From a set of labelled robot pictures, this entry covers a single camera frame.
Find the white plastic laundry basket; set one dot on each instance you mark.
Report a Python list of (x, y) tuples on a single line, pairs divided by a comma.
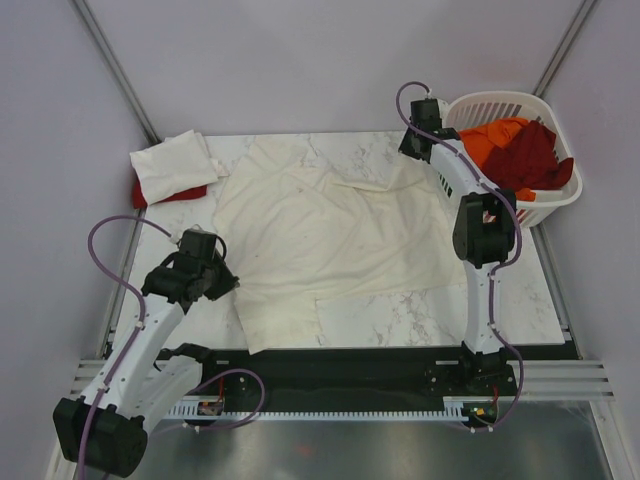
[(481, 108)]

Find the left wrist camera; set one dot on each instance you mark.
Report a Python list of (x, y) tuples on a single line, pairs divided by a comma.
[(198, 244)]

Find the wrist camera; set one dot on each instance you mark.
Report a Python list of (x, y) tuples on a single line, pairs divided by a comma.
[(425, 114), (198, 244)]

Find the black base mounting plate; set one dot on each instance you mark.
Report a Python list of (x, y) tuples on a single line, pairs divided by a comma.
[(238, 374)]

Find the dark red t shirt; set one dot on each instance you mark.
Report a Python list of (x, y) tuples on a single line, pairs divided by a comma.
[(527, 163)]

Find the cream white t shirt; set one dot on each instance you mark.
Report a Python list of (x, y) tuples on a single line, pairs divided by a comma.
[(298, 234)]

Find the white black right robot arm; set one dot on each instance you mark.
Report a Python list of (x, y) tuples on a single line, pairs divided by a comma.
[(484, 235)]

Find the folded white t shirt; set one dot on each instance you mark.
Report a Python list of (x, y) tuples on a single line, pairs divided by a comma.
[(186, 153)]

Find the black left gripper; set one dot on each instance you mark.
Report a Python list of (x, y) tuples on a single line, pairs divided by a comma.
[(227, 284)]

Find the corner metal post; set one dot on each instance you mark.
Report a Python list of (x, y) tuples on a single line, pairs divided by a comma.
[(576, 25), (107, 54)]

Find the orange t shirt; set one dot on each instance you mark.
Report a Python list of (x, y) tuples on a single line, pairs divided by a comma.
[(480, 145)]

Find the right corner metal post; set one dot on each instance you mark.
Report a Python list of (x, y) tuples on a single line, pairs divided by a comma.
[(576, 25)]

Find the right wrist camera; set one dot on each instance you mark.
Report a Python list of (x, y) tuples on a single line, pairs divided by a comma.
[(425, 114)]

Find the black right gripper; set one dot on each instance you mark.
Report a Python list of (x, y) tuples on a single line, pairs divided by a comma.
[(405, 147)]

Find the left corner metal post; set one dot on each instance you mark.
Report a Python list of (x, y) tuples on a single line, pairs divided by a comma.
[(107, 54)]

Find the folded red t shirt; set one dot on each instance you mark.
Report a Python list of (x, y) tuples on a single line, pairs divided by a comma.
[(151, 189)]

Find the white slotted cable duct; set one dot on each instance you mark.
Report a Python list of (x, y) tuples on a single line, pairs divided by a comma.
[(332, 406)]

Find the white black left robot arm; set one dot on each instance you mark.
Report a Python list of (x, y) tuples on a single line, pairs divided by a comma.
[(108, 426)]

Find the aluminium frame rail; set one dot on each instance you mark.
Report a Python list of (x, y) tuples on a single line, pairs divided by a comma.
[(566, 380)]

